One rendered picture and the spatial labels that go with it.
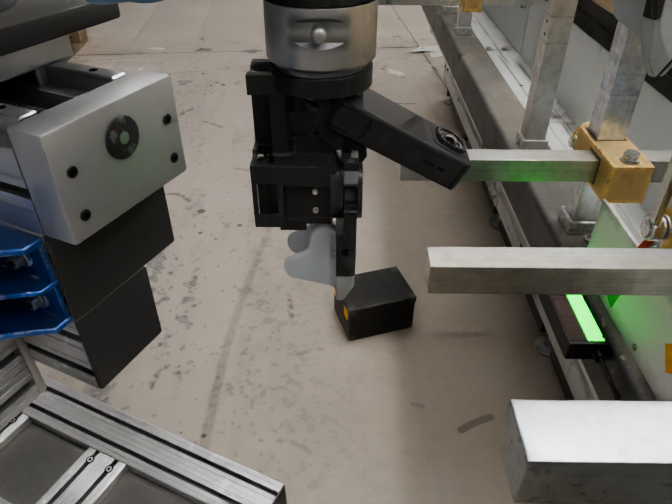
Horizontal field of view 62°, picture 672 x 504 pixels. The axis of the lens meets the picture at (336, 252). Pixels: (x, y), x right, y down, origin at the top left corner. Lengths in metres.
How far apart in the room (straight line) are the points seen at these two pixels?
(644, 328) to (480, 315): 1.12
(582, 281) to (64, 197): 0.42
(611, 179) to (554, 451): 0.53
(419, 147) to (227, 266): 1.54
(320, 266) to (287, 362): 1.11
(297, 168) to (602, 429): 0.26
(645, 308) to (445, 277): 0.25
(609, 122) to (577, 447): 0.59
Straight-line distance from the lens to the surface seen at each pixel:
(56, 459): 1.25
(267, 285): 1.82
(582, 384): 1.41
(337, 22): 0.37
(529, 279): 0.51
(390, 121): 0.41
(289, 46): 0.38
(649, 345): 0.66
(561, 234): 0.86
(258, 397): 1.50
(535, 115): 1.05
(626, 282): 0.54
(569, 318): 0.71
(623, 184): 0.75
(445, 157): 0.42
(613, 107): 0.79
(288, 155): 0.42
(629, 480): 0.26
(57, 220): 0.46
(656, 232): 0.62
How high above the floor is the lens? 1.15
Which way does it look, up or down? 36 degrees down
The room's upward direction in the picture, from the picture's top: straight up
